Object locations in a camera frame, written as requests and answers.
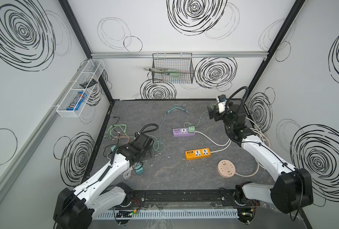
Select teal multi-head charging cable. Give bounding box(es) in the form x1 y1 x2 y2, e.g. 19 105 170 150
152 104 189 152

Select pink power cable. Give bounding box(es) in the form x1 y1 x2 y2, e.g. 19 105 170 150
234 160 261 177

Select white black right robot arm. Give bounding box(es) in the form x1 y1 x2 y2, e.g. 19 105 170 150
208 102 314 214

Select brown thin cable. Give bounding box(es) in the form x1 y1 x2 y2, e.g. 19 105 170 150
111 134 133 145

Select white power strip cable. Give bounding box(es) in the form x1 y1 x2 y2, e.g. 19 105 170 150
194 131 232 154

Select orange power strip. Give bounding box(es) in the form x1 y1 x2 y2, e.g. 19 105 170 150
185 148 211 160

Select black remote control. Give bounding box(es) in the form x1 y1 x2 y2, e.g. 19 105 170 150
79 79 97 89

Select light green charger adapter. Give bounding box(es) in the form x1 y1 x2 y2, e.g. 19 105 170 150
188 126 195 133

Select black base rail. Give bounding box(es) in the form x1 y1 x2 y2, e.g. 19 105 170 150
127 188 260 208

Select white coiled power cable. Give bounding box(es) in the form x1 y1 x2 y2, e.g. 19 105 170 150
245 116 271 148

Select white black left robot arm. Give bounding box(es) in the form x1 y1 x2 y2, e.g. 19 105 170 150
53 133 153 229

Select purple power strip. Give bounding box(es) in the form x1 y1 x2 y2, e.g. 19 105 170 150
173 128 195 137

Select black wire wall basket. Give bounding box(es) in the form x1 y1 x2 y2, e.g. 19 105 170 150
151 52 195 84

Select round pink power socket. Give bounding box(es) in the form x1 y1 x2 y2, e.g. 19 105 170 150
217 159 236 178

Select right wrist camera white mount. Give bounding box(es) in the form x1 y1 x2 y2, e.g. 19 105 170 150
217 94 227 114

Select white thin charging cable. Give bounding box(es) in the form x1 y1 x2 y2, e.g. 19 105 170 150
122 167 134 180

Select black corrugated cable conduit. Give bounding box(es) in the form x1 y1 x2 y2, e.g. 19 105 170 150
225 86 249 115

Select white wire wall shelf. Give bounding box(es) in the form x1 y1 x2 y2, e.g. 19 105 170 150
56 59 105 118

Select green tongs in basket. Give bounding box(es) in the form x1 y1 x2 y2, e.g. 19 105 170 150
143 68 185 79

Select left black corrugated conduit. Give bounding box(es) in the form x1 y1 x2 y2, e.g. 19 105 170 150
137 123 159 135

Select blue candy packet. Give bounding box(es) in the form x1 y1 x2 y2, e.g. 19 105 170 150
66 92 87 111

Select white slotted cable duct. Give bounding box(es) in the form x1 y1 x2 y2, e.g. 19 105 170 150
96 209 239 220

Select green thin cable bundle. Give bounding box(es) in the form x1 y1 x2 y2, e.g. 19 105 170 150
106 123 130 141

